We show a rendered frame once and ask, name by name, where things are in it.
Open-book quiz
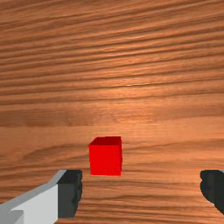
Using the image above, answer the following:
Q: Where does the red cube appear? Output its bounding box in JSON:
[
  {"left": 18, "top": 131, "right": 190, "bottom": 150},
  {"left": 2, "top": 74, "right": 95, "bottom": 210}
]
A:
[{"left": 87, "top": 136, "right": 123, "bottom": 177}]

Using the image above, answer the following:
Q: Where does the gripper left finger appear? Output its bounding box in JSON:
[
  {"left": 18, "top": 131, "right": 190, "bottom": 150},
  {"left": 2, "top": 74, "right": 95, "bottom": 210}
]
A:
[{"left": 0, "top": 169, "right": 83, "bottom": 224}]

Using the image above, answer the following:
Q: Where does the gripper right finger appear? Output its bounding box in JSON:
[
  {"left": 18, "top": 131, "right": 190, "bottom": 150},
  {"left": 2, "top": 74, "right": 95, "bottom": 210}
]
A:
[{"left": 199, "top": 169, "right": 224, "bottom": 216}]

